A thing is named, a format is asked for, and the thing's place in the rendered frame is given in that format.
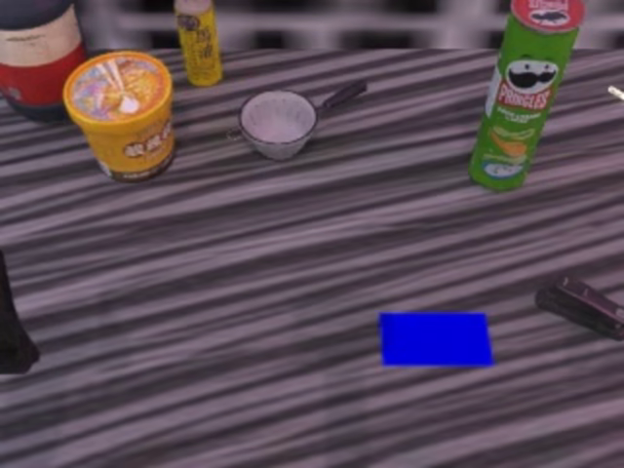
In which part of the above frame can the small grey saucepan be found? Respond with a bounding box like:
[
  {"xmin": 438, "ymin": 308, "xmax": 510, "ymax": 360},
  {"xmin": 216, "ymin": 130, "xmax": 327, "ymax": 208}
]
[{"xmin": 225, "ymin": 80, "xmax": 369, "ymax": 162}]

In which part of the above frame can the blue rectangular mat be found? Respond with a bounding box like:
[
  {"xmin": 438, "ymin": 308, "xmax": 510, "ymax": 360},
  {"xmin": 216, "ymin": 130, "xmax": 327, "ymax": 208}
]
[{"xmin": 378, "ymin": 311, "xmax": 495, "ymax": 368}]

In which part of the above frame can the yellow bottle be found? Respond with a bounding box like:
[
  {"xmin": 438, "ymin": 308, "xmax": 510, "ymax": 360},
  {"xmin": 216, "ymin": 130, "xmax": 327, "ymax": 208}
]
[{"xmin": 174, "ymin": 0, "xmax": 225, "ymax": 88}]

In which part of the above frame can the green Pringles can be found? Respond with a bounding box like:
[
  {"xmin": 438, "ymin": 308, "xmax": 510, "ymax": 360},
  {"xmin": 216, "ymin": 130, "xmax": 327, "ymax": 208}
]
[{"xmin": 467, "ymin": 0, "xmax": 587, "ymax": 192}]

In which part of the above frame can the black stapler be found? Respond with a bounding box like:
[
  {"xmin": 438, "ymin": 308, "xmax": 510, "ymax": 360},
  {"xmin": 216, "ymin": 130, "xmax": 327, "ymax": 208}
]
[{"xmin": 534, "ymin": 275, "xmax": 624, "ymax": 341}]

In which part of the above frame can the dark bottle with red label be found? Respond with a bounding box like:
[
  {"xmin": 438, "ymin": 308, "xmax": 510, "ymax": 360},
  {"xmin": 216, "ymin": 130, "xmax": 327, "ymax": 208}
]
[{"xmin": 0, "ymin": 0, "xmax": 89, "ymax": 123}]

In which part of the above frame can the yellow instant noodle cup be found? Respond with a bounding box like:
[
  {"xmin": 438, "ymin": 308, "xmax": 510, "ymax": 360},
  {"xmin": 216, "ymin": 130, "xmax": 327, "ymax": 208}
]
[{"xmin": 62, "ymin": 51, "xmax": 176, "ymax": 184}]

